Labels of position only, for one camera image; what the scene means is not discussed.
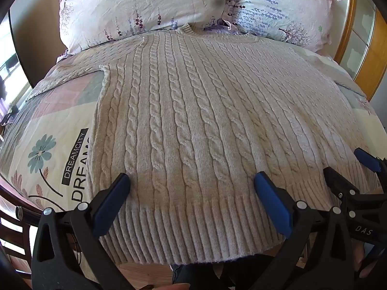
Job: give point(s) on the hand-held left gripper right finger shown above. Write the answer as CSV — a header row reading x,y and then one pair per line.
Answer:
x,y
272,206

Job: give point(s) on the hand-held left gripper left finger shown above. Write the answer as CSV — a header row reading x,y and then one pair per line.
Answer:
x,y
111,203

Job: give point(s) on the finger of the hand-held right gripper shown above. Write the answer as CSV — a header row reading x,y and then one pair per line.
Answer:
x,y
367,159
338,181

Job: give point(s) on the printed flower quilt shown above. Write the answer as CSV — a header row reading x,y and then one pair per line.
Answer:
x,y
51,133

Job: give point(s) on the person's dark trouser leg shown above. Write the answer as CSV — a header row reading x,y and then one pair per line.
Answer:
x,y
199,276

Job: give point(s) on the wooden chair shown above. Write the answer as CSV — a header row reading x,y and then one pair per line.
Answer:
x,y
15,241

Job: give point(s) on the frosted glass cabinet door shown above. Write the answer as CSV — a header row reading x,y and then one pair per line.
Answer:
x,y
370,36

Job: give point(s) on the wooden bed headboard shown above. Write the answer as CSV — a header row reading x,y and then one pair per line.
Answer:
x,y
347,27

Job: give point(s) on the blue floral pillow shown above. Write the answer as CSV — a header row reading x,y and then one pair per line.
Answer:
x,y
278,6

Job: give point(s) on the pink floral pillow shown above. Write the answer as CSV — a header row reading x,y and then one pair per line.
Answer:
x,y
133,6

